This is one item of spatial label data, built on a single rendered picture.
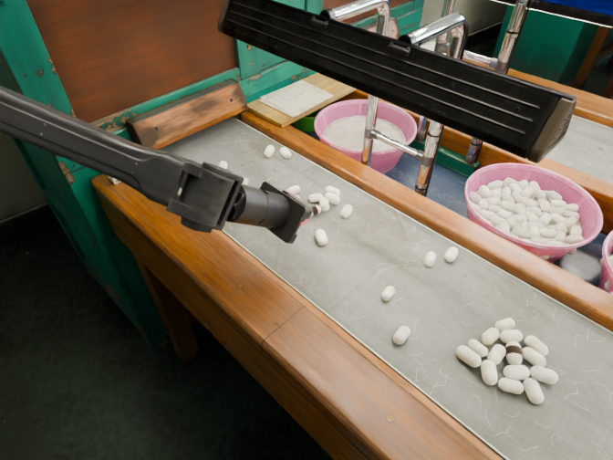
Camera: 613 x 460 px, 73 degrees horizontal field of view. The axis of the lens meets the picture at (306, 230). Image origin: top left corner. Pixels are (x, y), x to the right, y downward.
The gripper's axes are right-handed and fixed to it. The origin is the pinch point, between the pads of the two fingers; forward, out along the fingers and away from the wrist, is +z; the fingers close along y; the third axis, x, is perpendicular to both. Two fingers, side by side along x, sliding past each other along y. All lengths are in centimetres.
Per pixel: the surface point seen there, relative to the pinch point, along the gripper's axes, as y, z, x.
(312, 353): -17.7, -8.8, 14.7
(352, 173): 7.0, 19.9, -10.3
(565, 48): 39, 249, -141
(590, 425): -51, 8, 4
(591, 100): -18, 77, -59
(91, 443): 38, 12, 97
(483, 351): -35.4, 6.2, 3.1
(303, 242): 1.4, 5.5, 5.5
